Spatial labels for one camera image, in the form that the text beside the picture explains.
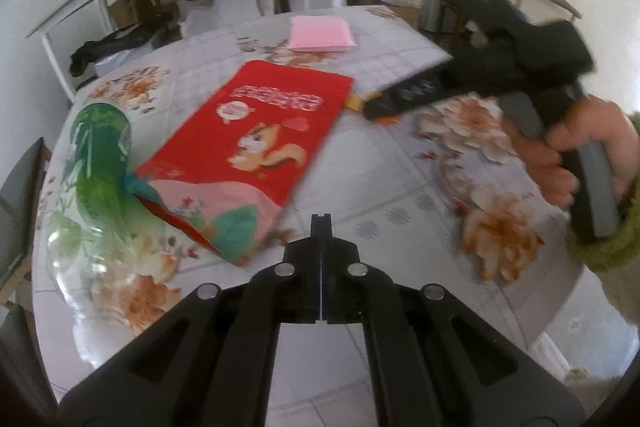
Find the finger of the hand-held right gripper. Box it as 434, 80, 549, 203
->
362, 59, 453, 122

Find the black cloth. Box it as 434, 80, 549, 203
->
69, 27, 166, 75

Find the person's right hand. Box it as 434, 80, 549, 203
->
502, 94, 638, 208

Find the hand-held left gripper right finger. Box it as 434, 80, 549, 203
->
320, 213, 586, 427

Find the green labelled plastic bottle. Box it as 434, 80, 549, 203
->
45, 102, 146, 303

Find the cardboard box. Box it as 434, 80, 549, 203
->
107, 0, 151, 30

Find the floral tablecloth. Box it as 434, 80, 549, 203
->
32, 4, 586, 427

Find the grey cylindrical bin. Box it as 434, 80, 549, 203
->
422, 0, 458, 32

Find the white pillow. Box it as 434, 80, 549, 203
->
177, 0, 263, 38

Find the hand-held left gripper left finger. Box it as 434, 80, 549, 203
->
57, 213, 321, 427

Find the person's right forearm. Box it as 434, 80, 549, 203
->
567, 112, 640, 323

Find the red snack bag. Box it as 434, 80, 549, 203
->
125, 59, 356, 268

